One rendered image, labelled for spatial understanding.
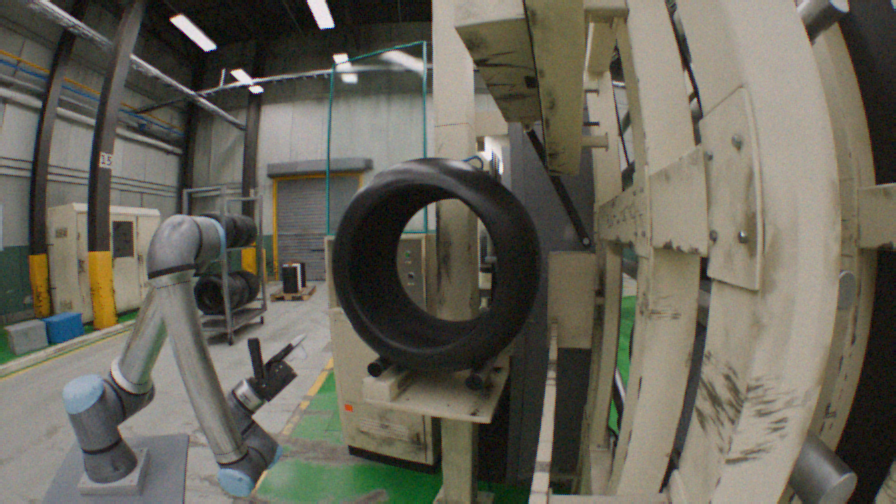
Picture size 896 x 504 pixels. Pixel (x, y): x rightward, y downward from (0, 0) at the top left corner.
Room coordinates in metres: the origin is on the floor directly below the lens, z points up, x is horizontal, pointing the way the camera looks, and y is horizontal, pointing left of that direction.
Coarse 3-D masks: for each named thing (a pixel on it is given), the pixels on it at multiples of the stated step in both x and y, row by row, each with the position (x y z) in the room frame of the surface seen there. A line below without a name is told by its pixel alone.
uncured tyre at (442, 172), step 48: (384, 192) 0.86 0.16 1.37; (432, 192) 1.11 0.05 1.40; (480, 192) 0.79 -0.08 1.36; (336, 240) 0.91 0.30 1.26; (384, 240) 1.16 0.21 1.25; (528, 240) 0.79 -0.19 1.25; (336, 288) 0.91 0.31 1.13; (384, 288) 1.16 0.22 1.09; (528, 288) 0.78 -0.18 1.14; (384, 336) 0.87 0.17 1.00; (432, 336) 1.10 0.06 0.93; (480, 336) 0.79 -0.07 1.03
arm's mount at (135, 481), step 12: (144, 456) 0.60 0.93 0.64; (144, 468) 0.57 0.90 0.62; (84, 480) 0.39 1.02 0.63; (120, 480) 0.46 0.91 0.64; (132, 480) 0.48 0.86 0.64; (144, 480) 0.53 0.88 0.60; (84, 492) 0.36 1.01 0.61; (96, 492) 0.39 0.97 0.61; (108, 492) 0.41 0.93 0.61; (120, 492) 0.44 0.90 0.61; (132, 492) 0.46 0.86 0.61
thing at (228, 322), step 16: (192, 192) 3.43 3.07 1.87; (224, 192) 3.48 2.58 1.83; (224, 208) 3.48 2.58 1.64; (224, 224) 3.48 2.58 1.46; (240, 224) 4.01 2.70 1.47; (240, 240) 4.03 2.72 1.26; (224, 256) 3.46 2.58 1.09; (224, 272) 3.46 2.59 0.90; (240, 272) 4.34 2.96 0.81; (208, 288) 3.77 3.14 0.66; (224, 288) 3.45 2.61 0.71; (240, 288) 3.95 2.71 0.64; (256, 288) 4.43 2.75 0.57; (208, 304) 3.75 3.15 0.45; (224, 304) 3.52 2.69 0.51; (240, 304) 3.98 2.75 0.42; (208, 320) 3.79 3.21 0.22; (224, 320) 3.89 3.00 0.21; (240, 320) 3.94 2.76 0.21
